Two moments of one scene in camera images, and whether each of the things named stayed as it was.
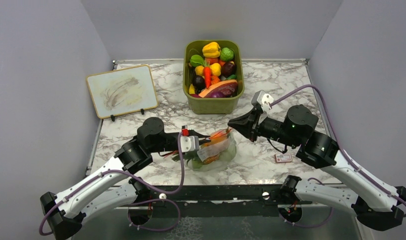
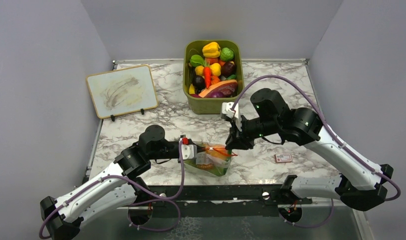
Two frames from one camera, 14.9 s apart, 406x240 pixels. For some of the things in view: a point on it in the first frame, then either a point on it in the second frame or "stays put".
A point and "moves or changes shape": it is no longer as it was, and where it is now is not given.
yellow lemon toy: x=199 y=70 stays put
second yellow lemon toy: x=216 y=69 stays put
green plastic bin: x=222 y=105 stays put
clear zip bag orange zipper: x=216 y=154 moves or changes shape
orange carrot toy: x=207 y=75 stays put
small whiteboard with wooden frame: x=123 y=91 stays put
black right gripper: x=247 y=124 -> x=242 y=142
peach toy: x=217 y=137 -> x=218 y=151
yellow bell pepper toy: x=211 y=50 stays put
